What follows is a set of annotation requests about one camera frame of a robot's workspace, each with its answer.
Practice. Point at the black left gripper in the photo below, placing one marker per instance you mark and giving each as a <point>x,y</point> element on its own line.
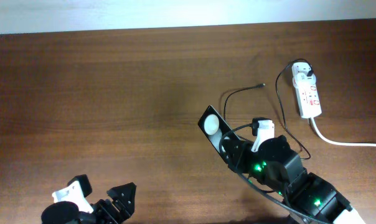
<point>117,214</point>

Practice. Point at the white usb charger plug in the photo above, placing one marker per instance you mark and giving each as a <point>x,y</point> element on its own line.
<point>303,75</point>

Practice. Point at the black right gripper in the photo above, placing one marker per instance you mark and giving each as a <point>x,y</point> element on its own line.
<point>239,158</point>

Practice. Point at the black smartphone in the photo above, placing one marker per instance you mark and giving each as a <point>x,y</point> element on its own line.
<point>214,127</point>

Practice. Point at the white power strip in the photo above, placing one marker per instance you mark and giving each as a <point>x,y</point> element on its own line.
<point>308,101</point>

